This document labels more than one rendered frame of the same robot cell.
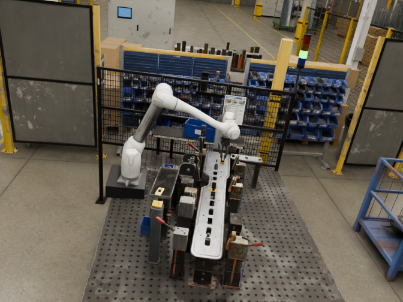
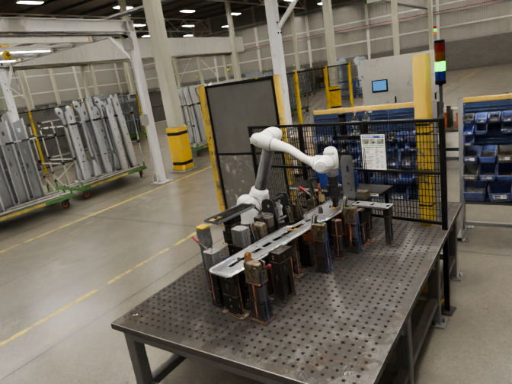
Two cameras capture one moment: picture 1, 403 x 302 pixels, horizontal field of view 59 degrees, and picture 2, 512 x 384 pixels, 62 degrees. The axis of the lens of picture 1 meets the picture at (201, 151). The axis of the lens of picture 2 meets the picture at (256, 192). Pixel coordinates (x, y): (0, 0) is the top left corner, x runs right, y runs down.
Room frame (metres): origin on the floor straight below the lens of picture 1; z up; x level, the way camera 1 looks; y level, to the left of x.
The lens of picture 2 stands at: (0.11, -1.77, 2.03)
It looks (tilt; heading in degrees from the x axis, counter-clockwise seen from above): 15 degrees down; 42
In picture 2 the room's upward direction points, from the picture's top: 9 degrees counter-clockwise
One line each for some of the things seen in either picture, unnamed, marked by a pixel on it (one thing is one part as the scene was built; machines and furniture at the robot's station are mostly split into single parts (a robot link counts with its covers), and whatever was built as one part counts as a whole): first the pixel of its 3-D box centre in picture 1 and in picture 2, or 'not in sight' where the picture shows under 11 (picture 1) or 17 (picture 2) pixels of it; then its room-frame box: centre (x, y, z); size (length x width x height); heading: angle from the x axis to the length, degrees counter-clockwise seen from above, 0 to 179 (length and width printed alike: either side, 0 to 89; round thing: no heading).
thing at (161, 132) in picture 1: (198, 136); (337, 187); (3.16, 0.04, 1.02); 0.90 x 0.22 x 0.03; 88
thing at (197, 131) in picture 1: (201, 129); (337, 178); (3.16, 0.03, 1.10); 0.30 x 0.17 x 0.13; 78
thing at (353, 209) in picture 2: (237, 181); (352, 229); (2.66, -0.35, 0.87); 0.12 x 0.09 x 0.35; 88
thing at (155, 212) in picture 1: (155, 233); (208, 260); (1.78, 0.23, 0.92); 0.08 x 0.08 x 0.44; 88
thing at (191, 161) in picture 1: (187, 186); (280, 227); (2.36, 0.08, 0.94); 0.18 x 0.13 x 0.49; 178
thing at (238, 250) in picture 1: (235, 262); (259, 290); (1.66, -0.29, 0.88); 0.15 x 0.11 x 0.36; 88
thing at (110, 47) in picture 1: (122, 69); not in sight; (7.16, 1.83, 0.52); 1.20 x 0.80 x 1.05; 4
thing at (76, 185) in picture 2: not in sight; (96, 151); (5.16, 7.54, 0.88); 1.91 x 1.01 x 1.76; 9
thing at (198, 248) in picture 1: (214, 192); (292, 231); (2.23, -0.13, 1.00); 1.38 x 0.22 x 0.02; 178
